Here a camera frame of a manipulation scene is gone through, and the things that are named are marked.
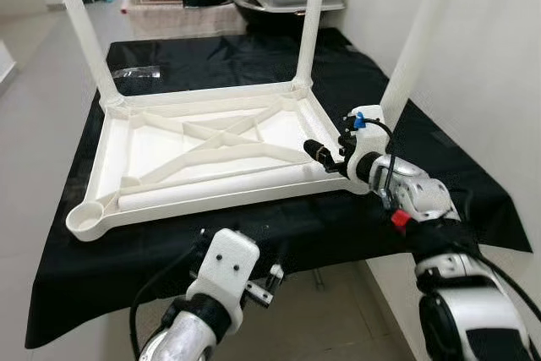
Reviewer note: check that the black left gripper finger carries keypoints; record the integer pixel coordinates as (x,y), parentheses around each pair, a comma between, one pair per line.
(276,273)
(207,233)

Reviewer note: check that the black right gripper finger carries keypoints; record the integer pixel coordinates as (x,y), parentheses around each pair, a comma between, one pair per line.
(318,151)

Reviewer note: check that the white plastic children table top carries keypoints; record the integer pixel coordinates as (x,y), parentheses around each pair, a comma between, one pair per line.
(110,166)

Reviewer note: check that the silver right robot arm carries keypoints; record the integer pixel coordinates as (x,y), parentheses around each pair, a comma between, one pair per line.
(423,200)

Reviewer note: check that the black tablecloth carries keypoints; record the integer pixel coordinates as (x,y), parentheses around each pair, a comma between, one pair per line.
(101,276)

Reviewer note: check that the black wok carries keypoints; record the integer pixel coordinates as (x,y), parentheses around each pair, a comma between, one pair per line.
(266,13)

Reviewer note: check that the clear tape strip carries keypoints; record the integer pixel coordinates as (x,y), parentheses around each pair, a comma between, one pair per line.
(135,73)

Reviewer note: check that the patterned bench cloth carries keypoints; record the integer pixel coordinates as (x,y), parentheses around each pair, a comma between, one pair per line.
(182,21)

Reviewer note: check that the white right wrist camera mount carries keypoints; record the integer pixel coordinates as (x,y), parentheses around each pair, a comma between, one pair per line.
(368,137)

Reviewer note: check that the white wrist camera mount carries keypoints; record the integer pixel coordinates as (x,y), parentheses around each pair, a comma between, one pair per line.
(368,137)
(226,264)

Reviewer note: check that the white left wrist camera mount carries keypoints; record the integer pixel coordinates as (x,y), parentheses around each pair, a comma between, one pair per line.
(226,264)

